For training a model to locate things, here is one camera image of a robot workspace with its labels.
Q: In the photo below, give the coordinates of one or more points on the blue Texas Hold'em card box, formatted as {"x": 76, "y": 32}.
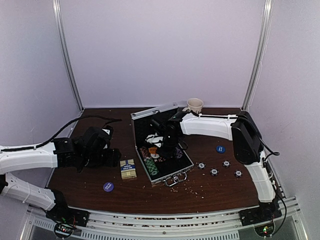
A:
{"x": 128, "y": 169}

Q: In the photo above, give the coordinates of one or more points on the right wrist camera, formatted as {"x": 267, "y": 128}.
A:
{"x": 155, "y": 140}

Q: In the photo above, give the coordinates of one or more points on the brown chip stack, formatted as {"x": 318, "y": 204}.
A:
{"x": 145, "y": 153}

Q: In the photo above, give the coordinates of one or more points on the left circuit board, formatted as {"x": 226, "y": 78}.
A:
{"x": 63, "y": 230}

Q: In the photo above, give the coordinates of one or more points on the left aluminium frame post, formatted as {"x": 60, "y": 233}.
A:
{"x": 65, "y": 53}

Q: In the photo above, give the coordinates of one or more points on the purple chip stack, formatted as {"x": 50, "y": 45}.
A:
{"x": 179, "y": 153}

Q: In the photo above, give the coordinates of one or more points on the aluminium frame post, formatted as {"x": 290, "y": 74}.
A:
{"x": 261, "y": 47}
{"x": 65, "y": 53}

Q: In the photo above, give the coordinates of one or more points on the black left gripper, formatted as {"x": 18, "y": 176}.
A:
{"x": 112, "y": 160}

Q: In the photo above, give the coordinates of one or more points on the aluminium front rail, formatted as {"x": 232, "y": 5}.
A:
{"x": 217, "y": 225}

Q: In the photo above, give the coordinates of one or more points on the yellow big blind button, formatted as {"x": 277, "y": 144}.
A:
{"x": 152, "y": 150}

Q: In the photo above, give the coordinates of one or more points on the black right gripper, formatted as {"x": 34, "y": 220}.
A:
{"x": 166, "y": 154}

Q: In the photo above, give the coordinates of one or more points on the green chip stack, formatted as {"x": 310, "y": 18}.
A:
{"x": 151, "y": 167}

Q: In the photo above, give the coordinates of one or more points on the aluminium poker case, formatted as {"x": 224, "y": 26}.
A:
{"x": 171, "y": 170}

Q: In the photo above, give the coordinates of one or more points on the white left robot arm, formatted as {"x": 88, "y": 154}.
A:
{"x": 28, "y": 157}

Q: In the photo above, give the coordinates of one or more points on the cream ceramic mug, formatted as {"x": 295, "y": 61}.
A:
{"x": 194, "y": 104}

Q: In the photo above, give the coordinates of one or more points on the right circuit board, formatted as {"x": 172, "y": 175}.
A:
{"x": 264, "y": 230}

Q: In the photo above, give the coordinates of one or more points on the purple poker chip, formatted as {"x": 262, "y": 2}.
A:
{"x": 201, "y": 165}
{"x": 226, "y": 164}
{"x": 238, "y": 173}
{"x": 214, "y": 172}

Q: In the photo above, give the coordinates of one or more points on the right aluminium frame post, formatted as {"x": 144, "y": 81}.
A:
{"x": 261, "y": 47}

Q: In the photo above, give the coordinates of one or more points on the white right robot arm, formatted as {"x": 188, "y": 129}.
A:
{"x": 248, "y": 146}

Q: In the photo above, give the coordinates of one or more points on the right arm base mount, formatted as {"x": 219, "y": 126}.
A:
{"x": 258, "y": 215}

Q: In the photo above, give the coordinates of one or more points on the circuit board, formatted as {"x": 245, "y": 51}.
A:
{"x": 264, "y": 230}
{"x": 63, "y": 230}

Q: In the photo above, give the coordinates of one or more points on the purple round button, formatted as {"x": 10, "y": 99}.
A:
{"x": 108, "y": 187}

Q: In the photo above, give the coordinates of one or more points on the blue small blind button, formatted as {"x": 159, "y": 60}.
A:
{"x": 220, "y": 149}

